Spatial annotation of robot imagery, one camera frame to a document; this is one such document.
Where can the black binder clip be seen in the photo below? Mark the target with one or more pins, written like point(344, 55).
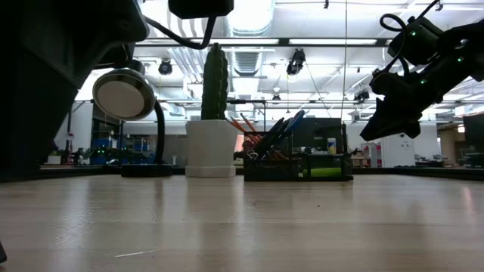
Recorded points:
point(2, 253)

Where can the white plant pot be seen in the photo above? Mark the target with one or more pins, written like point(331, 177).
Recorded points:
point(211, 147)

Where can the white pillar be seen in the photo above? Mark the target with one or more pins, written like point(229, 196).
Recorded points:
point(397, 151)

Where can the green cactus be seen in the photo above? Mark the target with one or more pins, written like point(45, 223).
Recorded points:
point(215, 83)

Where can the black hanging camera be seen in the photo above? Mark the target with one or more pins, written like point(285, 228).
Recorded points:
point(295, 62)

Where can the black desk lamp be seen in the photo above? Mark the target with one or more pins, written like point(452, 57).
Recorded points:
point(123, 94)

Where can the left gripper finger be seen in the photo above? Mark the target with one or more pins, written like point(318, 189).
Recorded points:
point(30, 128)

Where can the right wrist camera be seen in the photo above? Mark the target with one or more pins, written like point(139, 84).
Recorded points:
point(416, 41)

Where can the black background monitor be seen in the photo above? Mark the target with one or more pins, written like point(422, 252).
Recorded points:
point(321, 132)

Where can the black mesh desk organizer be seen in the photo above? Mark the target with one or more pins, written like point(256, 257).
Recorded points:
point(264, 172)

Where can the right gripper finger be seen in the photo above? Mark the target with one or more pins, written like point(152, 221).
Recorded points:
point(389, 121)

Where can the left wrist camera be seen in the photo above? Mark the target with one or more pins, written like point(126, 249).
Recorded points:
point(200, 7)

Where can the green sticky note pad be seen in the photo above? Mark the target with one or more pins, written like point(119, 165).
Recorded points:
point(321, 172)

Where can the yellow white canister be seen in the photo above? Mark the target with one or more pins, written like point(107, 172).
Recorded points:
point(332, 146)

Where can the black ceiling spotlight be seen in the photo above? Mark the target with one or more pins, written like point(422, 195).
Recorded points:
point(165, 68)

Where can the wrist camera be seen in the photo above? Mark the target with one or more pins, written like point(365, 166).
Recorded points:
point(416, 41)
point(200, 7)

